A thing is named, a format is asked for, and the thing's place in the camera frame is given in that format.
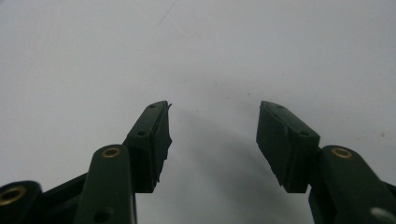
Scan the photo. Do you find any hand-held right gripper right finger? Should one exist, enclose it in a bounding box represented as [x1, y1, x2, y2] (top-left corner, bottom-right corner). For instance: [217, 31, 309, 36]
[255, 100, 396, 224]

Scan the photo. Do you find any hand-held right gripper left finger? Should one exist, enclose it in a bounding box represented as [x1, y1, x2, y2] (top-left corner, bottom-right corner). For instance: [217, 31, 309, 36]
[74, 100, 173, 224]

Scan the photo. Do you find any white table sheet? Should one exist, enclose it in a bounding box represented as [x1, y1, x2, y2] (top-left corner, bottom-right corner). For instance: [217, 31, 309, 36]
[0, 0, 396, 224]

